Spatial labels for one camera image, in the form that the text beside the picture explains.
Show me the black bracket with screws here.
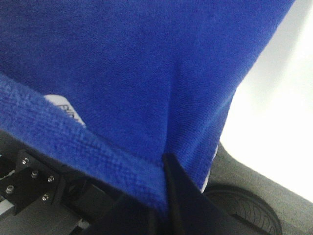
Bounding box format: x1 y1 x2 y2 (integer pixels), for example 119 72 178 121
0 150 67 219

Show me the blue towel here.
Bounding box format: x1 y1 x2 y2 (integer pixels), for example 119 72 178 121
0 0 298 235

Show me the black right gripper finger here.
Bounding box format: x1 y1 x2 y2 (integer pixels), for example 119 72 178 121
162 153 220 235

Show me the black round base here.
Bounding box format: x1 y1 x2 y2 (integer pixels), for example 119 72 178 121
203 185 283 235

